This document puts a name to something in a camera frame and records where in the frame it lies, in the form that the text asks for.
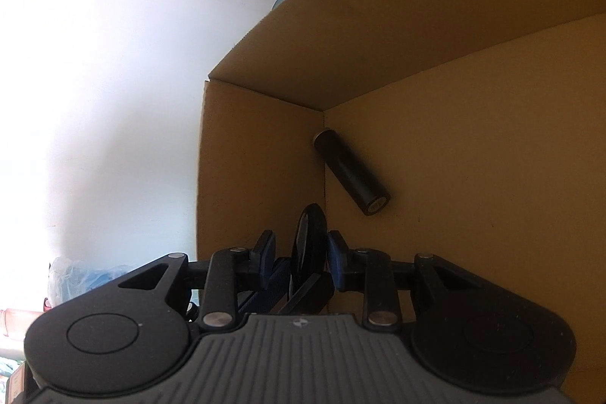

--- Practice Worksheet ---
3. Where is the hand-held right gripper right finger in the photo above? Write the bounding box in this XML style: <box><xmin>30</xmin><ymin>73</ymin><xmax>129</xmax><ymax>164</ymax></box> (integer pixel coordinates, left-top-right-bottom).
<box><xmin>326</xmin><ymin>231</ymin><xmax>476</xmax><ymax>333</ymax></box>

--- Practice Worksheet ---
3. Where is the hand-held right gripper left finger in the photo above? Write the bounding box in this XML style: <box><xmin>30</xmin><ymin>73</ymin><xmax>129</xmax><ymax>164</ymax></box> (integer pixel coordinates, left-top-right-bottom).
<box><xmin>118</xmin><ymin>232</ymin><xmax>278</xmax><ymax>333</ymax></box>

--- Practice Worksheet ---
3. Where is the black round disc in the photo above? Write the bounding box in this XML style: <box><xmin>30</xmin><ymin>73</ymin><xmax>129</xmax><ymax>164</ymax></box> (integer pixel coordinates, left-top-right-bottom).
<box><xmin>279</xmin><ymin>204</ymin><xmax>332</xmax><ymax>315</ymax></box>

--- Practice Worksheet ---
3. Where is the brown cardboard box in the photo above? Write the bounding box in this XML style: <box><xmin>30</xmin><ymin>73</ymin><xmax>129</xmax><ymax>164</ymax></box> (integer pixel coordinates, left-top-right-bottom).
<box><xmin>195</xmin><ymin>0</ymin><xmax>606</xmax><ymax>386</ymax></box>

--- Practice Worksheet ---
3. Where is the black cylindrical tube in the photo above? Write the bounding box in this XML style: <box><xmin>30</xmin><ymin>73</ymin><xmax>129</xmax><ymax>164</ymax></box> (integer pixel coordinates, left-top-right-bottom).
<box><xmin>311</xmin><ymin>128</ymin><xmax>391</xmax><ymax>216</ymax></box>

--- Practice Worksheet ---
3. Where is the clear plastic bag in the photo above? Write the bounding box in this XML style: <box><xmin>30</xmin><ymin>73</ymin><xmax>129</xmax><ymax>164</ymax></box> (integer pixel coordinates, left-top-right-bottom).
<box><xmin>47</xmin><ymin>256</ymin><xmax>143</xmax><ymax>305</ymax></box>

